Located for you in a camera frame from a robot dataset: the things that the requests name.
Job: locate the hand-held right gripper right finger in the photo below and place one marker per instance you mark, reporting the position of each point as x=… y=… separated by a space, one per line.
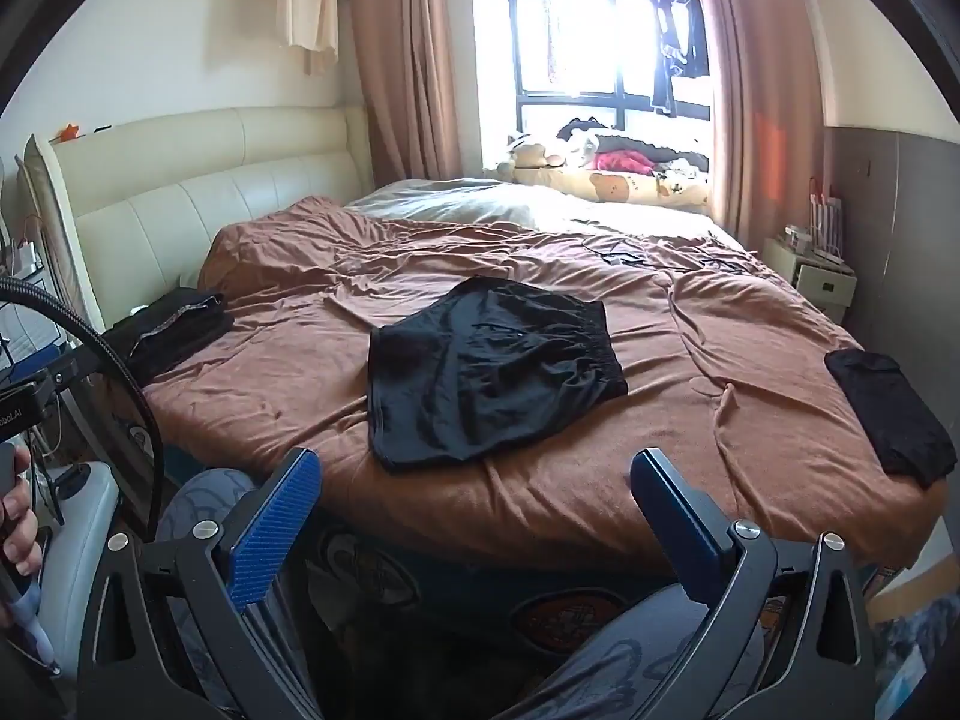
x=679 y=532

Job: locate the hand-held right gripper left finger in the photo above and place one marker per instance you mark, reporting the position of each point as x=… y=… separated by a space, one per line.
x=270 y=532

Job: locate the black pants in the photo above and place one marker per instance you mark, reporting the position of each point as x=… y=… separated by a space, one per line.
x=487 y=375

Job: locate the person's left hand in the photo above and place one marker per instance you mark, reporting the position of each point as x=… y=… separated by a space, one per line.
x=22 y=532

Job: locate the person's left leg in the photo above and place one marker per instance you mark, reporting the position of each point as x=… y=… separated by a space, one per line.
x=195 y=495

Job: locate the person's leg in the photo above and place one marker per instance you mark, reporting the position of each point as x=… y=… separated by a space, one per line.
x=600 y=675
x=195 y=495

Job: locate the brown blanket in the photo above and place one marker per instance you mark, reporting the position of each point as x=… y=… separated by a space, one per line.
x=337 y=390

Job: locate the person's right leg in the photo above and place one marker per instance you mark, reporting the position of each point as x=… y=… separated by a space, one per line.
x=600 y=675

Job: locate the folded black clothes with trim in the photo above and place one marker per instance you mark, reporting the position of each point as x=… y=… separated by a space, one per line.
x=172 y=330

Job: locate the blue printed bed skirt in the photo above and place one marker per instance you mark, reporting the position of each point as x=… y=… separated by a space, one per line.
x=450 y=585

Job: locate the folded plain black garment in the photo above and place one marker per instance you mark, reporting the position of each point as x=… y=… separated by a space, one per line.
x=892 y=412

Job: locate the cream padded headboard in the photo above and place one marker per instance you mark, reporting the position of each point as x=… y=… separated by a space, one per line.
x=187 y=187

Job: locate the small orange toy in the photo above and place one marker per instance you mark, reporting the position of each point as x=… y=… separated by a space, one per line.
x=67 y=133

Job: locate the cream nightstand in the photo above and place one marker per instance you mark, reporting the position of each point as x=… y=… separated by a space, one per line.
x=814 y=281

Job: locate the yellow bear print pillow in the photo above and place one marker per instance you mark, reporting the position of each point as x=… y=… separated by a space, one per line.
x=622 y=186

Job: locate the red cloth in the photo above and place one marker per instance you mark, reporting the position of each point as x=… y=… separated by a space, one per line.
x=622 y=162

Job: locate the beige plush bear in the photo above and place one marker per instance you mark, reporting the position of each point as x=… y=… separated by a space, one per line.
x=529 y=157

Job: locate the black and white plush toy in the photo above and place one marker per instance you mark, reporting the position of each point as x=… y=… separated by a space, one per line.
x=577 y=139

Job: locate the black framed window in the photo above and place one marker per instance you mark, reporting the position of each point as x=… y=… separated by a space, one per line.
x=592 y=101

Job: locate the brown curtain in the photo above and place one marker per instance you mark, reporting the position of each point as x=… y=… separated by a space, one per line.
x=405 y=52
x=757 y=90

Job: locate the hanging black clothes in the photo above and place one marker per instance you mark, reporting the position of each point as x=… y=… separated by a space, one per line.
x=675 y=52

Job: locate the cream hanging cloth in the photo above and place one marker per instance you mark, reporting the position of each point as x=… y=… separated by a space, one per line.
x=307 y=0

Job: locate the hanging patterned garment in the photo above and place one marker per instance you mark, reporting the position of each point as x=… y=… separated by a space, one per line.
x=550 y=30

